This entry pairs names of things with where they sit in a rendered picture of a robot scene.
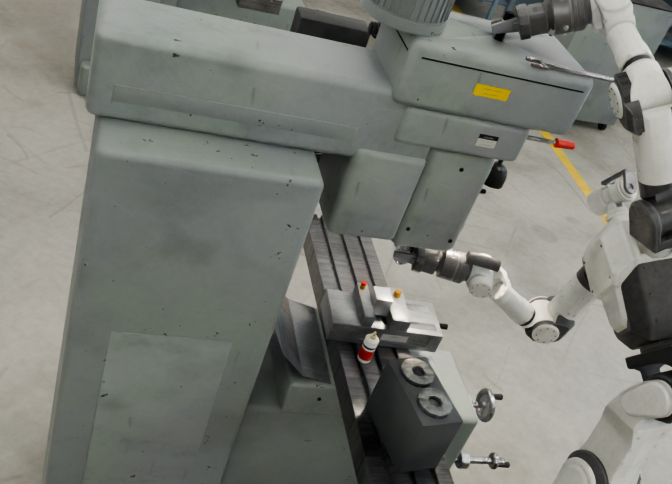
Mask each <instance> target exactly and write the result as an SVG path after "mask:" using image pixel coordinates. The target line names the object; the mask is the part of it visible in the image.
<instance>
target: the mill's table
mask: <svg viewBox="0 0 672 484"><path fill-rule="evenodd" d="M303 248H304V253H305V257H306V261H307V266H308V270H309V274H310V279H311V283H312V287H313V292H314V296H315V300H316V305H317V309H318V313H319V318H320V322H321V326H322V331H323V335H324V339H325V344H326V348H327V352H328V357H329V361H330V365H331V370H332V374H333V378H334V383H335V387H336V391H337V396H338V400H339V404H340V409H341V413H342V417H343V422H344V426H345V430H346V435H347V439H348V443H349V448H350V452H351V456H352V461H353V465H354V469H355V474H356V478H357V482H358V484H454V482H453V479H452V476H451V473H450V470H449V467H448V464H447V461H446V458H445V455H444V456H443V457H442V459H441V461H440V462H439V464H438V466H437V467H436V468H430V469H423V470H416V471H409V472H403V473H397V471H396V469H395V467H394V464H393V462H392V460H391V458H390V456H389V454H388V452H387V450H386V448H385V446H384V444H383V442H382V439H381V437H380V435H379V433H378V431H377V429H376V427H375V425H374V423H373V421H372V419H371V416H370V414H369V412H368V410H367V408H366V404H367V402H368V400H369V398H370V396H371V394H372V392H373V390H374V387H375V385H376V383H377V381H378V379H379V377H380V375H381V373H382V371H383V369H384V366H385V364H386V362H387V360H388V359H399V358H412V357H411V354H410V351H409V349H402V348H394V347H385V346H377V347H376V349H375V352H374V354H373V356H372V358H371V360H370V362H369V363H362V362H360V361H359V360H358V358H357V355H358V353H359V351H360V348H361V346H362V344H360V343H352V342H344V341H335V340H327V338H326V333H325V327H324V322H323V316H322V311H321V302H322V300H323V297H324V295H325V292H326V290H327V289H332V290H340V291H347V292H353V291H354V288H355V286H356V284H357V283H362V281H366V282H367V285H368V289H369V293H371V291H372V288H373V286H378V287H384V286H385V287H388V286H387V283H386V280H385V277H384V274H383V271H382V268H381V265H380V262H379V260H378V257H377V254H376V251H375V248H374V245H373V242H372V239H371V238H369V237H361V236H354V235H346V234H339V233H332V232H329V231H328V230H327V229H326V226H325V222H324V219H323V215H321V217H320V218H318V217H317V214H314V216H313V219H312V222H311V224H310V227H309V230H308V233H307V236H306V239H305V242H304V244H303Z"/></svg>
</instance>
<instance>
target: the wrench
mask: <svg viewBox="0 0 672 484"><path fill-rule="evenodd" d="M525 59H526V61H529V62H532V63H531V65H530V66H531V67H534V68H539V69H545V70H547V69H553V70H557V71H562V72H567V73H572V74H576V75H581V76H586V77H590V78H595V79H600V80H604V81H609V82H614V77H611V76H607V75H602V74H597V73H593V72H588V71H583V70H579V69H574V68H570V67H565V66H560V65H556V64H551V63H546V62H543V61H542V60H540V59H537V58H532V57H528V56H526V58H525ZM533 62H534V63H533ZM537 63H538V64H537Z"/></svg>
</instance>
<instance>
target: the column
mask: <svg viewBox="0 0 672 484"><path fill-rule="evenodd" d="M323 187H324V184H323V180H322V176H321V173H320V169H319V166H318V162H317V159H316V156H315V152H314V151H310V150H304V149H298V148H292V147H286V146H280V145H274V144H268V143H262V142H256V141H250V140H244V139H238V138H232V137H226V136H220V135H214V134H208V133H202V132H196V131H190V130H184V129H178V128H172V127H166V126H160V125H154V124H148V123H142V122H136V121H130V120H124V119H118V118H112V117H106V116H100V115H95V121H94V127H93V134H92V141H91V148H90V155H89V161H88V168H87V175H86V182H85V188H84V195H83V202H82V209H81V216H80V222H79V229H78V236H77V243H76V250H75V256H74V263H73V270H72V277H71V284H70V290H69V297H68V304H67V311H66V317H65V324H64V331H63V338H62V345H61V351H60V358H59V365H58V372H57V379H56V385H55V392H54V399H53V406H52V412H51V419H50V426H49V433H48V440H47V446H46V455H45V463H44V471H43V480H42V484H220V481H221V478H222V475H223V472H224V469H225V467H226V464H227V461H228V458H229V455H230V452H231V449H232V447H233V444H234V441H235V438H236V435H237V432H238V429H239V427H240V424H241V421H242V418H243V415H244V412H245V410H246V407H247V404H248V401H249V398H250V395H251V392H252V390H253V387H254V384H255V381H256V378H257V375H258V373H259V370H260V367H261V364H262V361H263V358H264V355H265V353H266V350H267V347H268V344H269V341H270V338H271V336H272V333H273V330H274V327H275V324H276V321H277V318H278V316H279V313H280V310H281V307H282V304H283V301H284V299H285V296H286V293H287V290H288V287H289V284H290V281H291V279H292V276H293V273H294V270H295V267H296V264H297V262H298V259H299V256H300V253H301V250H302V247H303V244H304V242H305V239H306V236H307V233H308V230H309V227H310V224H311V222H312V219H313V216H314V213H315V210H316V207H317V205H318V202H319V199H320V196H321V193H322V190H323Z"/></svg>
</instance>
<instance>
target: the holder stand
mask: <svg viewBox="0 0 672 484"><path fill-rule="evenodd" d="M366 408H367V410H368V412H369V414H370V416H371V419H372V421H373V423H374V425H375V427H376V429H377V431H378V433H379V435H380V437H381V439H382V442H383V444H384V446H385V448H386V450H387V452H388V454H389V456H390V458H391V460H392V462H393V464H394V467H395V469H396V471H397V473H403V472H409V471H416V470H423V469H430V468H436V467H437V466H438V464H439V462H440V461H441V459H442V457H443V456H444V454H445V452H446V451H447V449H448V447H449V445H450V444H451V442H452V440H453V439H454V437H455V435H456V434H457V432H458V430H459V428H460V427H461V425H462V423H463V420H462V418H461V416H460V414H459V413H458V411H457V409H456V408H455V406H454V404H453V402H452V401H451V399H450V397H449V395H448V394H447V392H446V390H445V389H444V387H443V385H442V383H441V382H440V380H439V378H438V376H437V375H436V373H435V371H434V369H433V368H432V366H431V364H430V363H429V361H428V359H427V357H413V358H399V359H388V360H387V362H386V364H385V366H384V369H383V371H382V373H381V375H380V377H379V379H378V381H377V383H376V385H375V387H374V390H373V392H372V394H371V396H370V398H369V400H368V402H367V404H366Z"/></svg>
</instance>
